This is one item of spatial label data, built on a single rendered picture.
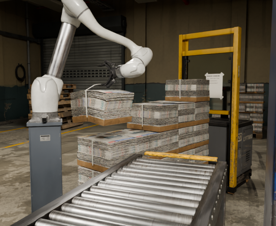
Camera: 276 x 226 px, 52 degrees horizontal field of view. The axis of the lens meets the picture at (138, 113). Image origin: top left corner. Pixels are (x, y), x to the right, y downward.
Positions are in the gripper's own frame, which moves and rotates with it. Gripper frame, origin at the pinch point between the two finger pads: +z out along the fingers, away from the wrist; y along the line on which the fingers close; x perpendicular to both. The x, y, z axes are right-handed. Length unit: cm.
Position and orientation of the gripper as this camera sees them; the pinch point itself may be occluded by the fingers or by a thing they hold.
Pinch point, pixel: (100, 75)
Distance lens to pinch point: 217.3
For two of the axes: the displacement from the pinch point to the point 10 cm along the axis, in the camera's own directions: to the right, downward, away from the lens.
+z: -7.5, 0.2, 6.6
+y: 0.5, 10.0, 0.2
